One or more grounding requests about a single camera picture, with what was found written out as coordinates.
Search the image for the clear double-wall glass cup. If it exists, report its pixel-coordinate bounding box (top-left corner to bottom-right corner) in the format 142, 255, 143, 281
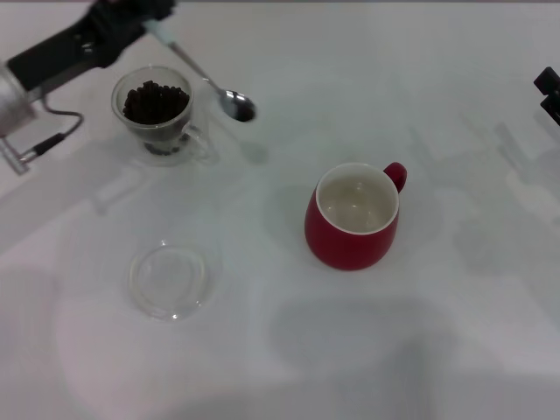
109, 65, 219, 168

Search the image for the white ribbed bracket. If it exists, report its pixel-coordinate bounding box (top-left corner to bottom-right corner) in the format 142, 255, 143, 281
0, 137, 32, 177

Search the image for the dark coffee bean pile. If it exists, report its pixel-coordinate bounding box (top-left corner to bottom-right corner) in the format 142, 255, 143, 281
122, 80, 192, 129

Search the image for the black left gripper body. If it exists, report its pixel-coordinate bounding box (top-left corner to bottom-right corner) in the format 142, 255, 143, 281
5, 0, 145, 94

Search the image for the red mug with white inside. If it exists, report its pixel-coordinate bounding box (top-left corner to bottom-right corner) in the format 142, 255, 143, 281
303, 161, 408, 271

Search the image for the black cable with plug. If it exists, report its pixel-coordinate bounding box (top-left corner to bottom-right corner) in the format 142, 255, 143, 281
19, 96, 84, 161

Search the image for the clear glass saucer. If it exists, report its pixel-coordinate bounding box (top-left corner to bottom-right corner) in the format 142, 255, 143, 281
127, 240, 222, 323

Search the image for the blue-handled steel spoon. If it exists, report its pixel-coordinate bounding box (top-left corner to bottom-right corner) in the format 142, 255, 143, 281
145, 18, 257, 123

